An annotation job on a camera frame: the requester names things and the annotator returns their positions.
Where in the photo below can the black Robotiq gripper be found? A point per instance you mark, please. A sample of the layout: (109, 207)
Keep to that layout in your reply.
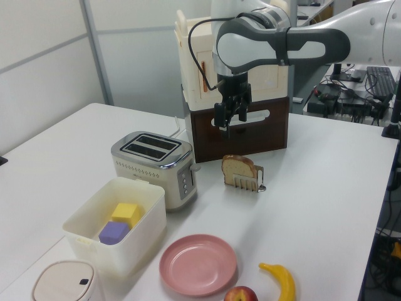
(233, 86)

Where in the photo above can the toast bread slice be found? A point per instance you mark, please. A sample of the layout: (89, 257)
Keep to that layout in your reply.
(235, 167)

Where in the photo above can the chrome and cream toaster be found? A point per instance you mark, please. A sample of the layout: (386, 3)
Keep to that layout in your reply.
(150, 175)

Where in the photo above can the cream toy cabinet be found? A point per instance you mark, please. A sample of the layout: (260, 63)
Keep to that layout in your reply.
(272, 78)

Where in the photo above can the black electronics box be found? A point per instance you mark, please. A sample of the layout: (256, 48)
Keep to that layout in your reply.
(322, 106)

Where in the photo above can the black monitor stand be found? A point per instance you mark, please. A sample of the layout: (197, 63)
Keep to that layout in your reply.
(336, 70)

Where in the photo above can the yellow cube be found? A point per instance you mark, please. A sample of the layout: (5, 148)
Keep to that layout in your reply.
(125, 211)

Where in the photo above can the black keyboard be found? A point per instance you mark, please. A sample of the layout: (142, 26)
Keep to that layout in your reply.
(380, 81)

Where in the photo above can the pink plate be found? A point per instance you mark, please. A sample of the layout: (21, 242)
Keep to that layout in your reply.
(197, 263)

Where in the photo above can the purple cube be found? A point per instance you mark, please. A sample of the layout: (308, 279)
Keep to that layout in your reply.
(112, 232)

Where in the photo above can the white plastic storage box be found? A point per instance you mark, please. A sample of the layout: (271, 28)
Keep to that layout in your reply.
(125, 251)

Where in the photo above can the yellow banana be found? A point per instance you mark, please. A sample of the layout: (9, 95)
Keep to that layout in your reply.
(285, 282)

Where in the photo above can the red apple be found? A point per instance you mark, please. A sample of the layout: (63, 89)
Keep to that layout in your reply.
(239, 294)

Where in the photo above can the small black table clamp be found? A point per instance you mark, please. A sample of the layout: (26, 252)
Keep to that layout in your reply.
(3, 160)

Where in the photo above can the cream lidded desktop bin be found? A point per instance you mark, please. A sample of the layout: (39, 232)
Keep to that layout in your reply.
(59, 282)

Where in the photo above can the black camera stand clamp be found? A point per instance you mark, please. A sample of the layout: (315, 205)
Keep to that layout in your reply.
(395, 116)

